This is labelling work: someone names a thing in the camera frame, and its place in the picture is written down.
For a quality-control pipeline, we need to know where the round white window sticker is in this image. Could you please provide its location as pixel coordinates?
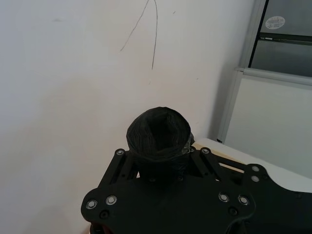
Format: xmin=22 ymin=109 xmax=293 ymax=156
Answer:
xmin=265 ymin=16 xmax=286 ymax=30

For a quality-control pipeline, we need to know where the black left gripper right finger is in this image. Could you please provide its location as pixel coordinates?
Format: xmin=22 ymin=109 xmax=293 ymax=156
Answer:
xmin=158 ymin=106 xmax=213 ymax=181

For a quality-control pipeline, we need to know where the grey framed glass window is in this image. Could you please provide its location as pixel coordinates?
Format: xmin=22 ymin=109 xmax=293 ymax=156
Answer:
xmin=240 ymin=0 xmax=312 ymax=85

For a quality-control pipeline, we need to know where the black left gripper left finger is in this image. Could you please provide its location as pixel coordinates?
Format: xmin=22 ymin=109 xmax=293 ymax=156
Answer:
xmin=104 ymin=106 xmax=159 ymax=186

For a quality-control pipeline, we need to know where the white panel with grey frame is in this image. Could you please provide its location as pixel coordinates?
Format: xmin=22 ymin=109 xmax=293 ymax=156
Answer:
xmin=217 ymin=68 xmax=312 ymax=176

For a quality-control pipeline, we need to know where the white table with wooden edge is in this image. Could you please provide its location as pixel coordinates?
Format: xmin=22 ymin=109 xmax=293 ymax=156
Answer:
xmin=192 ymin=137 xmax=312 ymax=194

